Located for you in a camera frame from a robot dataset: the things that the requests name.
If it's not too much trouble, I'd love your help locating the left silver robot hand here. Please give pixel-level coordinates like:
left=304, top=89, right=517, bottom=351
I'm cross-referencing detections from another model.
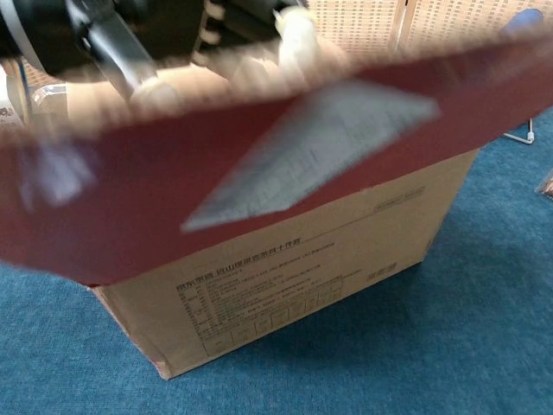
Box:
left=47, top=0, right=321, bottom=105

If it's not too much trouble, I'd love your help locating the large red-topped cardboard box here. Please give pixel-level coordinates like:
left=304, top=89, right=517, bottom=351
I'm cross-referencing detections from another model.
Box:
left=0, top=25, right=553, bottom=380

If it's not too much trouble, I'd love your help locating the woven bamboo folding screen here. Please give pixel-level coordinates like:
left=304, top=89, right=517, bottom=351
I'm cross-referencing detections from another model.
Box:
left=0, top=0, right=553, bottom=90

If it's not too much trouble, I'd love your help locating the clear pack of brown nuts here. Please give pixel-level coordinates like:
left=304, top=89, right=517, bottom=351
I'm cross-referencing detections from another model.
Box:
left=535, top=170, right=553, bottom=196

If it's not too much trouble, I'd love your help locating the metal wire rack stand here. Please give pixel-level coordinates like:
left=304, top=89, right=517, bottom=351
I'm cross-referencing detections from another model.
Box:
left=503, top=115, right=537, bottom=144

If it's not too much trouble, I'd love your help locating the rectangular steel tray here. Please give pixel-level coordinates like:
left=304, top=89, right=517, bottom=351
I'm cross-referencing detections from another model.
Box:
left=32, top=84, right=68, bottom=107

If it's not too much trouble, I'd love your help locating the blue cloth glove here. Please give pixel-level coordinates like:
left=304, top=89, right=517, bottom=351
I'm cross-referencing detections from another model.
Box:
left=503, top=8, right=545, bottom=36

